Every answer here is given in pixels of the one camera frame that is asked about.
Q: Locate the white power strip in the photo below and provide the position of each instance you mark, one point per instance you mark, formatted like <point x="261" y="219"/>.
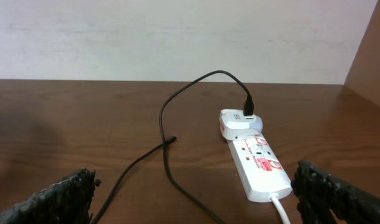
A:
<point x="261" y="173"/>

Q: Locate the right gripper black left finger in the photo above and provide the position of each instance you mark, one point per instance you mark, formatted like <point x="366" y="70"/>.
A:
<point x="66" y="201"/>

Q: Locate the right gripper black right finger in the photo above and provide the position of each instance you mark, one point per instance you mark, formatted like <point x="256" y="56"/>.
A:
<point x="324" y="198"/>

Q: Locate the white USB charger adapter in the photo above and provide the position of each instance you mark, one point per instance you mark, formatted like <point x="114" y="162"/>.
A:
<point x="236" y="126"/>

